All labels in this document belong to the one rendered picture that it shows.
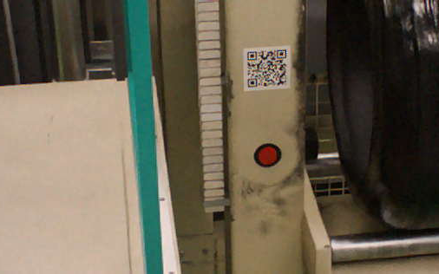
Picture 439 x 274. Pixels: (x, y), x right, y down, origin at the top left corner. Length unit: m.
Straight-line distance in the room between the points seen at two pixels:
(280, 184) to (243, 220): 0.09
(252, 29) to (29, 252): 0.63
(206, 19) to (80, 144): 0.36
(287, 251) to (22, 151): 0.64
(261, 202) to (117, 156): 0.50
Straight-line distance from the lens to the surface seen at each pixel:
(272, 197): 1.99
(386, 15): 1.76
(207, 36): 1.85
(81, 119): 1.64
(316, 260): 1.93
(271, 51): 1.86
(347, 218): 2.25
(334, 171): 2.22
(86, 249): 1.36
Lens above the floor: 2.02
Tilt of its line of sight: 29 degrees down
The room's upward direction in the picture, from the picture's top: straight up
